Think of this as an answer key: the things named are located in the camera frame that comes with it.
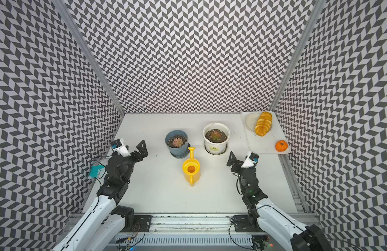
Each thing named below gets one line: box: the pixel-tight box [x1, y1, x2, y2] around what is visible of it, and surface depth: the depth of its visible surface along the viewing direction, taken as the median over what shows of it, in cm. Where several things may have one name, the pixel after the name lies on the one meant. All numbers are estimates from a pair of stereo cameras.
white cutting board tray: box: [241, 111, 292, 155], surface depth 107 cm
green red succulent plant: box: [210, 130, 222, 142], surface depth 96 cm
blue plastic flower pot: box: [165, 129, 189, 158], surface depth 96 cm
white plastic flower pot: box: [202, 122, 231, 155], surface depth 96 cm
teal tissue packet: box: [88, 164, 106, 179], surface depth 89 cm
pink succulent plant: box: [173, 137, 184, 148], surface depth 93 cm
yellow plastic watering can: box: [181, 147, 201, 187], surface depth 81 cm
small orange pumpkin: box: [275, 140, 289, 153], surface depth 96 cm
